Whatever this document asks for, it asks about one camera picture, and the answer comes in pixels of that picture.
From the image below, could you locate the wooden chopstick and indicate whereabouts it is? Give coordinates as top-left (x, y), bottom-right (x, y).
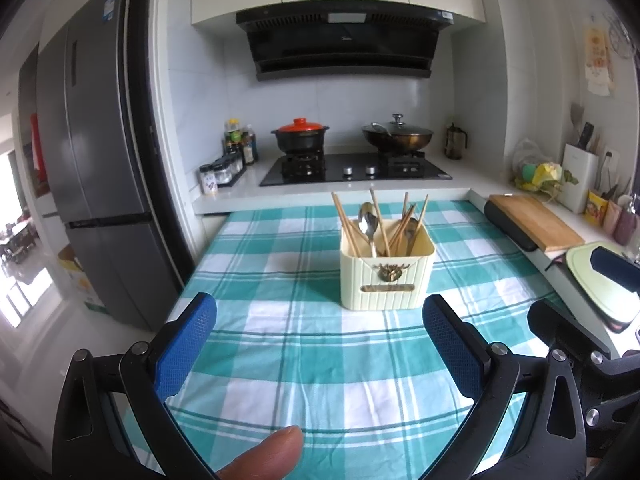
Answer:
top-left (388, 203), bottom-right (416, 252)
top-left (396, 190), bottom-right (410, 256)
top-left (331, 193), bottom-right (357, 257)
top-left (337, 196), bottom-right (362, 257)
top-left (369, 188), bottom-right (392, 258)
top-left (407, 193), bottom-right (430, 256)

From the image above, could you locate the yellow green plastic bag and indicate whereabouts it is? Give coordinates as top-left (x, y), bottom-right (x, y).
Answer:
top-left (512, 137), bottom-right (567, 194)

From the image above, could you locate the grey refrigerator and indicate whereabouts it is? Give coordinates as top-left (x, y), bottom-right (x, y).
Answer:
top-left (37, 0), bottom-right (182, 332)

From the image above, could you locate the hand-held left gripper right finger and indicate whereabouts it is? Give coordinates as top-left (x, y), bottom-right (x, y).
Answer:
top-left (422, 294), bottom-right (589, 480)

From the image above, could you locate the black clay pot red lid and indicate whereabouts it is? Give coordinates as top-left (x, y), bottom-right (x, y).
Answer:
top-left (271, 118), bottom-right (331, 155)

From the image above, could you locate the black range hood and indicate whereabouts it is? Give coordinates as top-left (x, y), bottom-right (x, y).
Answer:
top-left (235, 3), bottom-right (455, 83)

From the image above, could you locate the dining furniture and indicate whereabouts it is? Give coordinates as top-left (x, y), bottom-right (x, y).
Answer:
top-left (0, 219), bottom-right (42, 267)

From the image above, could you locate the cardboard box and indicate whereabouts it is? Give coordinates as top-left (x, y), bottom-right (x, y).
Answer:
top-left (57, 244), bottom-right (112, 317)

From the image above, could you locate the person's left hand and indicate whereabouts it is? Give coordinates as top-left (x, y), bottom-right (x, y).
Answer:
top-left (216, 425), bottom-right (305, 480)

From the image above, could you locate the grey spatula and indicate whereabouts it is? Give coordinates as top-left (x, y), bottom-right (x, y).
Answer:
top-left (570, 102), bottom-right (585, 147)

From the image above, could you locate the green cutting board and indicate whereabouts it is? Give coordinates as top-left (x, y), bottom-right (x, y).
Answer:
top-left (564, 242), bottom-right (640, 334)

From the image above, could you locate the hanging printed towel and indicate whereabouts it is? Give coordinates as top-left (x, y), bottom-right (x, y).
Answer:
top-left (584, 27), bottom-right (615, 96)

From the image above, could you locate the teal plaid tablecloth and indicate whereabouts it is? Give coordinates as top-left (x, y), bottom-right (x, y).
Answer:
top-left (165, 200), bottom-right (567, 480)

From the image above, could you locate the glass french press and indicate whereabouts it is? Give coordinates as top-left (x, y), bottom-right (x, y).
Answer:
top-left (444, 122), bottom-right (469, 161)

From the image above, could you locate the yellow printed box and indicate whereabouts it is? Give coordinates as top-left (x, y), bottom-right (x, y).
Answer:
top-left (585, 189), bottom-right (609, 226)

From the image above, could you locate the black glass gas hob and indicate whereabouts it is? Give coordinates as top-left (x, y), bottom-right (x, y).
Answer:
top-left (258, 152), bottom-right (454, 188)

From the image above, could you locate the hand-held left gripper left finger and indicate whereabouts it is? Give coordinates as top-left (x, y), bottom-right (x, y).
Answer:
top-left (52, 292), bottom-right (218, 480)

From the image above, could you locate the red hanging item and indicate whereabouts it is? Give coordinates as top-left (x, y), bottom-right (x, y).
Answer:
top-left (29, 112), bottom-right (44, 177)

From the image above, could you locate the wok with glass lid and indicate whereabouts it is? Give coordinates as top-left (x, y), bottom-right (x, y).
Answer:
top-left (361, 113), bottom-right (435, 154)

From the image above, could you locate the cream ribbed utensil holder box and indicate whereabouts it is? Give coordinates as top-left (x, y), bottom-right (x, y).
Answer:
top-left (339, 224), bottom-right (435, 311)

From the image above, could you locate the steel spoon ridged handle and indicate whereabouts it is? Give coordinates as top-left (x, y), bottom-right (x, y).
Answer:
top-left (361, 202), bottom-right (379, 258)

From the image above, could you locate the white knife block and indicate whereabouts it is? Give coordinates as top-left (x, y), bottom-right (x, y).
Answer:
top-left (557, 142), bottom-right (600, 214)

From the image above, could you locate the hanging wire trivet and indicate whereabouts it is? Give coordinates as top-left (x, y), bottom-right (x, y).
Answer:
top-left (607, 14), bottom-right (639, 59)

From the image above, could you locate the wooden cutting board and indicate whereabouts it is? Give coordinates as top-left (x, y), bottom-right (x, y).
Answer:
top-left (487, 193), bottom-right (586, 254)

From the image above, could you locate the yellow cap condiment bottle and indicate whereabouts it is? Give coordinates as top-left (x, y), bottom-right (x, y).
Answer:
top-left (223, 118), bottom-right (242, 162)

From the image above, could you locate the mauve cup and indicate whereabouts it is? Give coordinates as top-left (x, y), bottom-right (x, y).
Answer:
top-left (613, 204), bottom-right (639, 246)

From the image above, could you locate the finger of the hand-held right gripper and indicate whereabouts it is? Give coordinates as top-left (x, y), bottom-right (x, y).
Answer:
top-left (527, 299), bottom-right (622, 362)
top-left (590, 247), bottom-right (640, 294)

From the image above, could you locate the black padded roll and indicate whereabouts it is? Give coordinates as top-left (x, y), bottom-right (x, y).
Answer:
top-left (483, 199), bottom-right (539, 253)

